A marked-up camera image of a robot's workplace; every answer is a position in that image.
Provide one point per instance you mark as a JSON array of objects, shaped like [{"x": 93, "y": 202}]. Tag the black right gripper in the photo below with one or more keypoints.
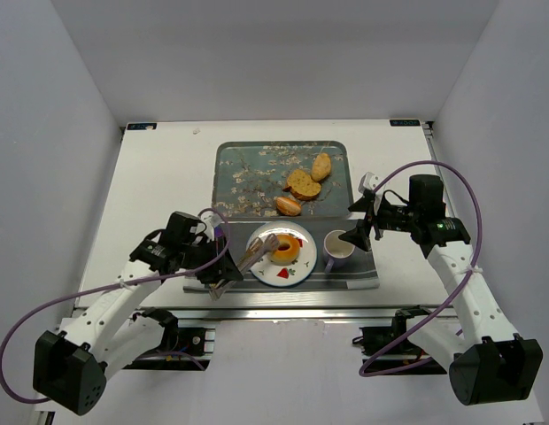
[{"x": 371, "y": 218}]

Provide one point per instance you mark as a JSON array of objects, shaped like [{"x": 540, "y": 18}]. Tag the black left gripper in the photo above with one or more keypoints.
[{"x": 216, "y": 264}]

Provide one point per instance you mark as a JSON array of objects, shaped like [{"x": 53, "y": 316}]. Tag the glazed donut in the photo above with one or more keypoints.
[{"x": 287, "y": 250}]

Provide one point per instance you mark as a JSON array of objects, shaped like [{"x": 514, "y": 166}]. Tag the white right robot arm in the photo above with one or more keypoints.
[{"x": 489, "y": 361}]

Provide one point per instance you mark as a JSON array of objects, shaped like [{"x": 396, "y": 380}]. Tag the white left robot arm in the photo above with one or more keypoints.
[{"x": 73, "y": 366}]

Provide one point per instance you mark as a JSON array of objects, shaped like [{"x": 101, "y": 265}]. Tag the oval bread roll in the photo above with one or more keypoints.
[{"x": 321, "y": 167}]

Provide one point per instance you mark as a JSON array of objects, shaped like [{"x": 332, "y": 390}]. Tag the bread slice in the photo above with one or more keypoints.
[{"x": 302, "y": 186}]

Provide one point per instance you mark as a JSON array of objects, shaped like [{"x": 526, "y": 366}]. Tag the strawberry pattern plate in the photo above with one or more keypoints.
[{"x": 286, "y": 276}]

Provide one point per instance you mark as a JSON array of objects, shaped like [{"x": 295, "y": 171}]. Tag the lavender mug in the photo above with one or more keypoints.
[{"x": 336, "y": 251}]

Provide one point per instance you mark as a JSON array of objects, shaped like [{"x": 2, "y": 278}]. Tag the small round bun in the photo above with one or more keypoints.
[{"x": 288, "y": 207}]

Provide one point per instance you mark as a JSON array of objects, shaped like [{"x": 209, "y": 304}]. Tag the dark grey placemat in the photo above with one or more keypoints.
[{"x": 358, "y": 273}]

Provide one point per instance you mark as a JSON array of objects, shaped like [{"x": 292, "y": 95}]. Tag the floral blue serving tray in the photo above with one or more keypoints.
[{"x": 249, "y": 176}]

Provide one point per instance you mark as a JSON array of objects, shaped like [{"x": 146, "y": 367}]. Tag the blue corner label right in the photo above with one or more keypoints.
[{"x": 404, "y": 123}]

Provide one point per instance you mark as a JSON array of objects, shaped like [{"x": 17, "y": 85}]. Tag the blue corner label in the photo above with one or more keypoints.
[
  {"x": 141, "y": 126},
  {"x": 404, "y": 123}
]

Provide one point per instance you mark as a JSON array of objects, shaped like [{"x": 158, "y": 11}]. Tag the blue corner label left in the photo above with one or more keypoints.
[{"x": 141, "y": 126}]

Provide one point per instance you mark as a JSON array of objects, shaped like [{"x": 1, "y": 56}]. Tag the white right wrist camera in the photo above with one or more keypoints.
[{"x": 370, "y": 181}]

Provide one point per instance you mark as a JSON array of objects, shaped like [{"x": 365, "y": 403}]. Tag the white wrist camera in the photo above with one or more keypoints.
[
  {"x": 370, "y": 181},
  {"x": 209, "y": 221}
]

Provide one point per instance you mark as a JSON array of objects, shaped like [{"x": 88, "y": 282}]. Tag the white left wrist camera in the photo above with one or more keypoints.
[{"x": 209, "y": 221}]

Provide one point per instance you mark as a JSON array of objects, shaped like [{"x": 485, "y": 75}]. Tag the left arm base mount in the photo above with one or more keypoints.
[{"x": 187, "y": 347}]

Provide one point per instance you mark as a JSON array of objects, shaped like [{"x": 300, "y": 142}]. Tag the aluminium table rail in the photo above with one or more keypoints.
[{"x": 276, "y": 314}]

